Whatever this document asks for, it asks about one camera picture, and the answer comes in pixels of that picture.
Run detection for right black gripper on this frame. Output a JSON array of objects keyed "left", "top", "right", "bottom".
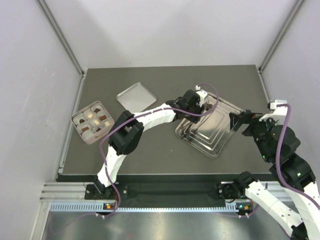
[{"left": 228, "top": 108, "right": 279, "bottom": 161}]

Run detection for silver tin lid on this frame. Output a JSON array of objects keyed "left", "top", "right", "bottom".
[{"left": 116, "top": 82, "right": 157, "bottom": 113}]

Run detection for pink tin box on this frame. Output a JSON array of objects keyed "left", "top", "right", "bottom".
[{"left": 70, "top": 101, "right": 115, "bottom": 145}]

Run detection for brown cube chocolate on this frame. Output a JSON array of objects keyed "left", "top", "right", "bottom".
[{"left": 82, "top": 126, "right": 90, "bottom": 132}]

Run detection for metal tongs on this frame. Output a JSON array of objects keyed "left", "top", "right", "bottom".
[{"left": 194, "top": 104, "right": 213, "bottom": 132}]

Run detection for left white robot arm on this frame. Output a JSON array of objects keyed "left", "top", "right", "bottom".
[{"left": 93, "top": 87, "right": 208, "bottom": 199}]

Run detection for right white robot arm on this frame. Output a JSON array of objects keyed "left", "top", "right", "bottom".
[{"left": 227, "top": 103, "right": 320, "bottom": 240}]

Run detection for large steel tray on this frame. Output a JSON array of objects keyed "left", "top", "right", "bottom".
[{"left": 175, "top": 92, "right": 244, "bottom": 159}]

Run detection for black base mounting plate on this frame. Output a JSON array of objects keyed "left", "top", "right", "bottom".
[{"left": 84, "top": 174, "right": 247, "bottom": 208}]

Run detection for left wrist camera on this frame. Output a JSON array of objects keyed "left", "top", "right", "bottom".
[{"left": 194, "top": 85, "right": 208, "bottom": 107}]

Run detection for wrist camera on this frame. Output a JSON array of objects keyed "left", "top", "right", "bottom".
[
  {"left": 194, "top": 85, "right": 208, "bottom": 107},
  {"left": 259, "top": 99, "right": 288, "bottom": 122}
]

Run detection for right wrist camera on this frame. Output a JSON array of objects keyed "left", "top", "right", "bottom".
[{"left": 259, "top": 99, "right": 288, "bottom": 122}]

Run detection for right aluminium frame post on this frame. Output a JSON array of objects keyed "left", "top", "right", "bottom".
[{"left": 257, "top": 0, "right": 306, "bottom": 74}]

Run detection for aluminium frame post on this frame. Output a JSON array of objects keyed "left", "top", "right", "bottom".
[
  {"left": 35, "top": 0, "right": 85, "bottom": 76},
  {"left": 257, "top": 0, "right": 306, "bottom": 74}
]

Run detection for left aluminium frame post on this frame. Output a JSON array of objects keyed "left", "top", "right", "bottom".
[{"left": 35, "top": 0, "right": 85, "bottom": 76}]

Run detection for aluminium cable duct rail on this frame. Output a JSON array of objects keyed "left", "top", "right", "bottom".
[{"left": 49, "top": 201, "right": 256, "bottom": 213}]

